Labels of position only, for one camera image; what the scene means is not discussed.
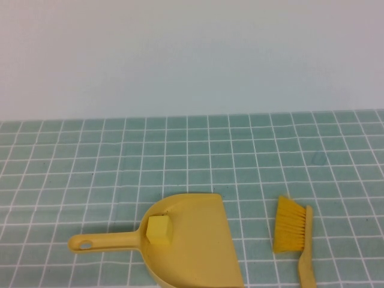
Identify small yellow foam cube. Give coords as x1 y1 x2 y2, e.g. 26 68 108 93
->
146 215 175 247

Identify yellow plastic dustpan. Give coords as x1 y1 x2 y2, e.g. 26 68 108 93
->
68 193 245 288

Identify yellow hand brush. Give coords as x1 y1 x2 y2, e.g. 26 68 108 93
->
272 194 317 288

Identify green white-grid tablecloth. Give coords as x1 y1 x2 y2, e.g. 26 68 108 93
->
0 110 384 288

